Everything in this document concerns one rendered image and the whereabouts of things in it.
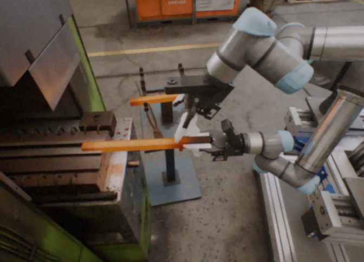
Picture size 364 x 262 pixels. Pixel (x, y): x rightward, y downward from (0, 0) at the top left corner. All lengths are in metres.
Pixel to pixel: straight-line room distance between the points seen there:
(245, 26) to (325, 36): 0.21
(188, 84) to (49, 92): 0.29
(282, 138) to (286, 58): 0.35
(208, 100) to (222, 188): 1.29
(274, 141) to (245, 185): 1.10
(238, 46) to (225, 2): 3.93
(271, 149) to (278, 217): 0.82
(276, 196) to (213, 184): 0.48
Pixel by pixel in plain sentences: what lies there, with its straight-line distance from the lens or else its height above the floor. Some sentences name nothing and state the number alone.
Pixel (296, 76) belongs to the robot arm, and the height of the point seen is 1.31.
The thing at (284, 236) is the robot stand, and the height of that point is 0.23.
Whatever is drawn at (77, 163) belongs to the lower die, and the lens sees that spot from 0.75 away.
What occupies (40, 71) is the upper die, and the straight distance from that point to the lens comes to 0.47.
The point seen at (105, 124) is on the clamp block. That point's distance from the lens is 0.84.
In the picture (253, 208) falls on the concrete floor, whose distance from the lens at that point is 1.76.
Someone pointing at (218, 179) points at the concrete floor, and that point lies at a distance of 1.80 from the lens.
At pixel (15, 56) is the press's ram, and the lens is 0.42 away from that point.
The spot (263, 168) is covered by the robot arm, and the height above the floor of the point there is 0.87.
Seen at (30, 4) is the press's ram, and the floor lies 1.44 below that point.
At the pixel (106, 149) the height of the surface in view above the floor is 1.00.
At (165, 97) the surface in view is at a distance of 0.95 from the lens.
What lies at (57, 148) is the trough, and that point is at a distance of 0.83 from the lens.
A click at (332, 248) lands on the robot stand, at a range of 1.61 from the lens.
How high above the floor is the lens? 1.56
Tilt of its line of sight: 47 degrees down
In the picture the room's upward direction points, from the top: straight up
